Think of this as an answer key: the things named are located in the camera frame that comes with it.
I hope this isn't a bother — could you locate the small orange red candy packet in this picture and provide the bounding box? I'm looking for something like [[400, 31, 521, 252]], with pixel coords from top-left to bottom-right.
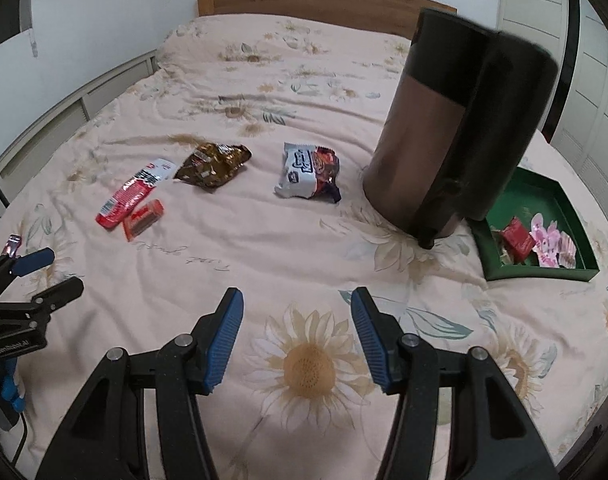
[[122, 200, 165, 242]]

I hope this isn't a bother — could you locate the long red white snack packet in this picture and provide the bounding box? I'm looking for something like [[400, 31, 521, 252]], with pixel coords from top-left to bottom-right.
[[95, 158, 177, 230]]

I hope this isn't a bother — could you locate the beige green snack packet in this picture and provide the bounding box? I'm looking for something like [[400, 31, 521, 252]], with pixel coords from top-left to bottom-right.
[[490, 228, 514, 266]]

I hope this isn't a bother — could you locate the dark red snack packet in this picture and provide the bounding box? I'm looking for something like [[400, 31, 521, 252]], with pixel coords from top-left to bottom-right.
[[500, 217, 535, 263]]

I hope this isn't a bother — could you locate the brown snack packet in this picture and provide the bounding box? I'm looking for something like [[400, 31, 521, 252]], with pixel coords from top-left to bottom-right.
[[174, 142, 252, 191]]

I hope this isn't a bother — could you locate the silver red snack packet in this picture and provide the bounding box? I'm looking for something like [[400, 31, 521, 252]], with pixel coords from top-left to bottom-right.
[[275, 143, 342, 204]]

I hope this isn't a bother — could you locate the pink floral snack packet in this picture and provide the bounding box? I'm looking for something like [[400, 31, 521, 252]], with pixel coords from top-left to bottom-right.
[[530, 212, 576, 269]]

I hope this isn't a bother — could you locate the blue gloved left hand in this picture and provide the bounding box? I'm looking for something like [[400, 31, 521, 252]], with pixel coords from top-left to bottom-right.
[[0, 358, 26, 414]]

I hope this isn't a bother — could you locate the floral pink bed quilt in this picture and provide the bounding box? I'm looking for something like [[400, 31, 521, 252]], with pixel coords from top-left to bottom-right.
[[0, 15, 608, 479]]

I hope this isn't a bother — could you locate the green rectangular tray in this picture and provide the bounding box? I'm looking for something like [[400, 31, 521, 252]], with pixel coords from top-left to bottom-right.
[[469, 168, 599, 282]]

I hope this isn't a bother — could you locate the brown black electric kettle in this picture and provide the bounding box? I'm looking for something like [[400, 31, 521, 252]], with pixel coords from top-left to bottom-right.
[[362, 9, 558, 249]]

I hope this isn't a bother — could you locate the white louvered wardrobe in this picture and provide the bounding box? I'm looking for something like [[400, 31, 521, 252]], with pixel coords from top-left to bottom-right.
[[498, 0, 608, 219]]

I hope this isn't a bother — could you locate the wooden headboard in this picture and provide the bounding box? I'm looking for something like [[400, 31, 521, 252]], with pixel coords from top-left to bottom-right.
[[197, 0, 457, 39]]

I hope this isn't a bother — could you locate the black cable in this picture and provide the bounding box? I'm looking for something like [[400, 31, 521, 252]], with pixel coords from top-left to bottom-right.
[[5, 410, 30, 466]]

